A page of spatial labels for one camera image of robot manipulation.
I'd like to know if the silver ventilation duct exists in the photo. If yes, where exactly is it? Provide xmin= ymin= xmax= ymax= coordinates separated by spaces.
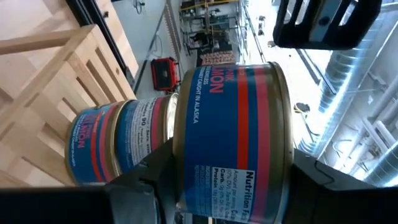
xmin=297 ymin=18 xmax=398 ymax=156

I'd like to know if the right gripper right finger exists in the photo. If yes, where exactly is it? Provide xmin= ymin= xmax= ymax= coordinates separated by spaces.
xmin=284 ymin=149 xmax=398 ymax=224

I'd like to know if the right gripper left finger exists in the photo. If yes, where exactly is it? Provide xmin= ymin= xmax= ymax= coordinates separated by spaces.
xmin=0 ymin=138 xmax=180 ymax=224

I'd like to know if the wooden slatted shelf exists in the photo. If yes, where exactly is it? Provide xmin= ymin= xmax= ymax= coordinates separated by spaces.
xmin=0 ymin=24 xmax=137 ymax=187

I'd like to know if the cluttered equipment workbench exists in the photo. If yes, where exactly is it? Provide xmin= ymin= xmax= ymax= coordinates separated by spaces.
xmin=180 ymin=0 xmax=246 ymax=66

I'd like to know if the black aluminium frame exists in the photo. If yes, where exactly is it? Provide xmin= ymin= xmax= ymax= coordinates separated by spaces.
xmin=65 ymin=0 xmax=137 ymax=90

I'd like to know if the blue Wild Planet salmon can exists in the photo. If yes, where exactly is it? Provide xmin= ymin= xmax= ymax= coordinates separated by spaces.
xmin=111 ymin=92 xmax=180 ymax=175
xmin=172 ymin=61 xmax=295 ymax=224
xmin=64 ymin=104 xmax=123 ymax=187

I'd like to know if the red tool case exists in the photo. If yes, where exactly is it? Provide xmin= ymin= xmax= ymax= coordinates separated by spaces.
xmin=150 ymin=57 xmax=181 ymax=92

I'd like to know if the black yellow cord reel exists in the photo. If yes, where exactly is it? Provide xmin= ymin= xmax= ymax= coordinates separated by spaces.
xmin=293 ymin=101 xmax=312 ymax=114

